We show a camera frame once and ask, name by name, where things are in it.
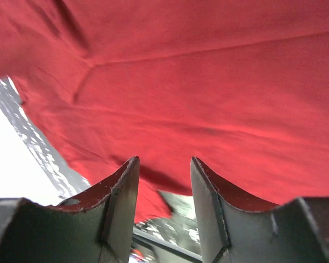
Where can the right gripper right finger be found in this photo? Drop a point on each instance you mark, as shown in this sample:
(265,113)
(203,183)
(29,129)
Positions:
(236,226)

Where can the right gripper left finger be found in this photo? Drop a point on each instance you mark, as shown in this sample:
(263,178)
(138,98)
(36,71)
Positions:
(95,225)

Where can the dark red t-shirt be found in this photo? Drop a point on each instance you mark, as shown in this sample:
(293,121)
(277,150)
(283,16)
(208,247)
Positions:
(242,85)

